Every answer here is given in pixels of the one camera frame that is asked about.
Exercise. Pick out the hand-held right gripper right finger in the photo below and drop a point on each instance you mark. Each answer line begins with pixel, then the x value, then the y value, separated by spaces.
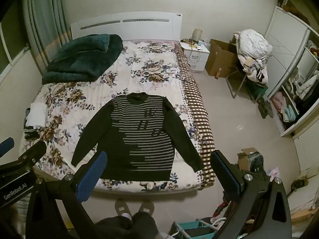
pixel 228 176

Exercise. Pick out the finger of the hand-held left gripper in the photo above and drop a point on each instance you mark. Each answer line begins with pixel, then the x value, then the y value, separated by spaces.
pixel 7 145
pixel 32 154

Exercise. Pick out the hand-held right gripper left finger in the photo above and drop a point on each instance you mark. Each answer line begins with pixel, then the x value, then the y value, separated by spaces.
pixel 91 179

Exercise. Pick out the dark striped sweater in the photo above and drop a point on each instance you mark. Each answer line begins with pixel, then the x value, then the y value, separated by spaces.
pixel 149 149

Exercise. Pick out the folded dark cloth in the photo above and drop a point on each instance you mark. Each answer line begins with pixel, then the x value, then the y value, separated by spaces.
pixel 32 133

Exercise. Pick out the small open cardboard box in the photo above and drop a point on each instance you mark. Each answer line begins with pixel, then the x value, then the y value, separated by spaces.
pixel 249 159

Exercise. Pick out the folded white cloth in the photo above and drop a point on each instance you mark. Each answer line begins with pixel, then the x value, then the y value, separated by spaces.
pixel 38 114

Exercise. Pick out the grey slipper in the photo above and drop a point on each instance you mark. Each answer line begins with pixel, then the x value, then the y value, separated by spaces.
pixel 122 208
pixel 146 208

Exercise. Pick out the person's legs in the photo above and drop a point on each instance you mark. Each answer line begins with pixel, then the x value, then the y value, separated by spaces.
pixel 129 227

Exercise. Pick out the white rack with teal bin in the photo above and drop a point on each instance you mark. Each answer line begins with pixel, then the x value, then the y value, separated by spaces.
pixel 194 229

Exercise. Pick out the brown checked bed sheet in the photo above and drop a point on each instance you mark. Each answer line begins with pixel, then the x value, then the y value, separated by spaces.
pixel 199 119

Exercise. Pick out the pair of dark shoes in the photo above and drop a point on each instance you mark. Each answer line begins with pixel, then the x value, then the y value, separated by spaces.
pixel 265 108

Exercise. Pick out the window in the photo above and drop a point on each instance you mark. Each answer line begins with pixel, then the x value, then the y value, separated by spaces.
pixel 10 49

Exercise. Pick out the small brown bottle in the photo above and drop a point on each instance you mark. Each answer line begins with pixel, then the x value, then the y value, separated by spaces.
pixel 218 74

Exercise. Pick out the dark green blanket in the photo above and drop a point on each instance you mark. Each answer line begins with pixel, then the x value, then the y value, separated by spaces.
pixel 79 59

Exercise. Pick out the large brown cardboard box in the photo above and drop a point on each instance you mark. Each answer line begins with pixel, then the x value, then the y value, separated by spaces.
pixel 219 59

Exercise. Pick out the white nightstand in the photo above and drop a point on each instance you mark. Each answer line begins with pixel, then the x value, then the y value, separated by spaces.
pixel 197 57

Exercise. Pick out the floral bedspread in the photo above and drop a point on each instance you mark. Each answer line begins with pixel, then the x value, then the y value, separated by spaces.
pixel 149 67

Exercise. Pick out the pile of white bedding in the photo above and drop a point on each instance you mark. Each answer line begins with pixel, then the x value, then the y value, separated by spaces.
pixel 254 47

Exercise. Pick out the grey-green curtain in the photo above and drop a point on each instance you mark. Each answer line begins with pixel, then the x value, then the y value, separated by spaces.
pixel 42 17

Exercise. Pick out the white wardrobe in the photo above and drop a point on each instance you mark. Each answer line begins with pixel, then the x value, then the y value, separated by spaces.
pixel 286 49

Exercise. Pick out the beige table lamp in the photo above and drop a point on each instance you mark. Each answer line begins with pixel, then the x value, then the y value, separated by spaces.
pixel 197 34

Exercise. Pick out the white headboard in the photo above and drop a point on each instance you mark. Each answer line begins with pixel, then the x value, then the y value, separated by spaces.
pixel 129 27

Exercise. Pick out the brown bag on wardrobe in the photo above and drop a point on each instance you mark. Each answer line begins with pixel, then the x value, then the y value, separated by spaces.
pixel 290 5

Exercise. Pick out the metal frame chair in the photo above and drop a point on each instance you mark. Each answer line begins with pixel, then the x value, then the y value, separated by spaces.
pixel 239 84

